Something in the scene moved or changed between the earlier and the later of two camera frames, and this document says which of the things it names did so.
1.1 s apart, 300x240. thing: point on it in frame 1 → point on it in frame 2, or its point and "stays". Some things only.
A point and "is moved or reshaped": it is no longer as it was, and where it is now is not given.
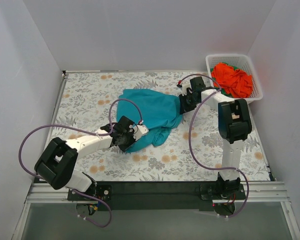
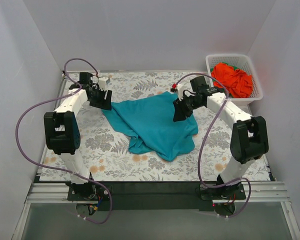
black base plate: (154, 196) stays
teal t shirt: (160, 112) is moved or reshaped
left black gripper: (126, 143) → (100, 97)
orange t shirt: (234, 81) stays
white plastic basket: (241, 62) stays
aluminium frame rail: (275, 192) stays
